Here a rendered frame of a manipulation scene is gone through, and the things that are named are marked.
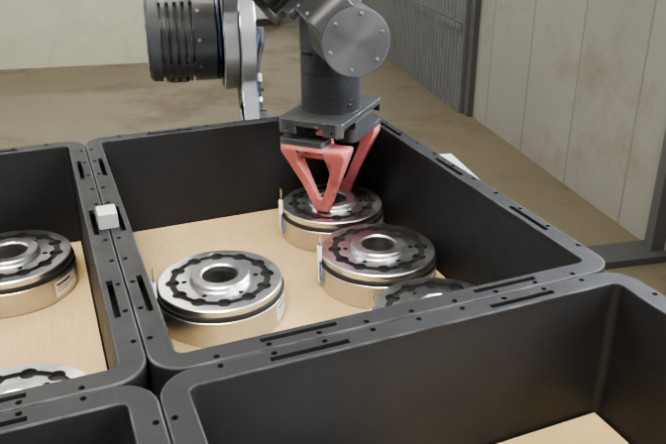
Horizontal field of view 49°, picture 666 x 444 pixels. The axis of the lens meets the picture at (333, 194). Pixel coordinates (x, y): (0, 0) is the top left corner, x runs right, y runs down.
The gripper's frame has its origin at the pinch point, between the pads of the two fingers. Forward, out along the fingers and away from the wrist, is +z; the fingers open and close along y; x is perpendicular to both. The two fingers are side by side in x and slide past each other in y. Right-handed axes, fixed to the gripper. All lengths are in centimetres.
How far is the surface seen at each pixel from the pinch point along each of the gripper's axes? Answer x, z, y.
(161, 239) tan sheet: 15.0, 3.8, -9.0
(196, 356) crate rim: -8.0, -6.1, -35.3
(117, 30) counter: 312, 62, 334
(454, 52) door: 73, 57, 324
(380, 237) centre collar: -7.4, 0.6, -6.1
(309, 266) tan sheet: -1.0, 4.0, -7.8
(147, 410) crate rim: -8.3, -6.1, -39.9
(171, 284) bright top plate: 5.5, 1.0, -19.9
